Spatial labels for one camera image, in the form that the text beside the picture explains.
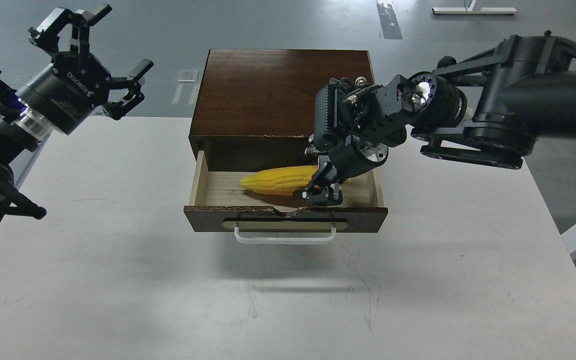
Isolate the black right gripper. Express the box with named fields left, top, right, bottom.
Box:
left=301, top=135, right=389, bottom=207

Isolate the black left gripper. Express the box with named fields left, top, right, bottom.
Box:
left=15, top=4, right=155, bottom=136

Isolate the yellow plastic corn cob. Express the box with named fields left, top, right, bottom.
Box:
left=238, top=165, right=319, bottom=196

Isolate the wooden drawer with white handle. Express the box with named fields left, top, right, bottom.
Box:
left=183, top=150, right=389, bottom=234

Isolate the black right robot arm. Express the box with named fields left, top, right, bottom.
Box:
left=294, top=32, right=576, bottom=207

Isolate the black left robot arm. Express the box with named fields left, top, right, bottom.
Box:
left=0, top=4, right=154, bottom=221

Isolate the dark wooden cabinet box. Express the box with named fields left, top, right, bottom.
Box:
left=189, top=48, right=374, bottom=173

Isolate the grey floor tape strip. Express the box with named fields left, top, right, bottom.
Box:
left=375, top=0, right=403, bottom=40

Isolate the white metal stand base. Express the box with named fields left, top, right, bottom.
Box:
left=431, top=0, right=518, bottom=16

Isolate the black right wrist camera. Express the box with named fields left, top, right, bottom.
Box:
left=308, top=77, right=412, bottom=153

